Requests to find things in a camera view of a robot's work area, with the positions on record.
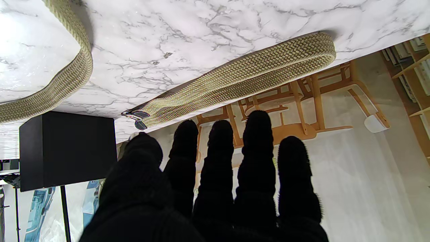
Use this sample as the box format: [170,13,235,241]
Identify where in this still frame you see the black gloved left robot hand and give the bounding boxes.
[79,110,330,242]

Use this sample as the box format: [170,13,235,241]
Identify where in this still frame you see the black belt storage box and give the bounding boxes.
[19,111,117,192]

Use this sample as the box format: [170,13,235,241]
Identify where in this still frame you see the beige woven belt double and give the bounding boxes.
[121,31,336,131]
[0,0,93,124]

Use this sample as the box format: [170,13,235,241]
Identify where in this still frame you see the black backdrop stand pole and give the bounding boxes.
[60,186,72,242]

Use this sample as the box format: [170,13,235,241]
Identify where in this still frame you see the blue printed banner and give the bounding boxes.
[24,180,101,242]

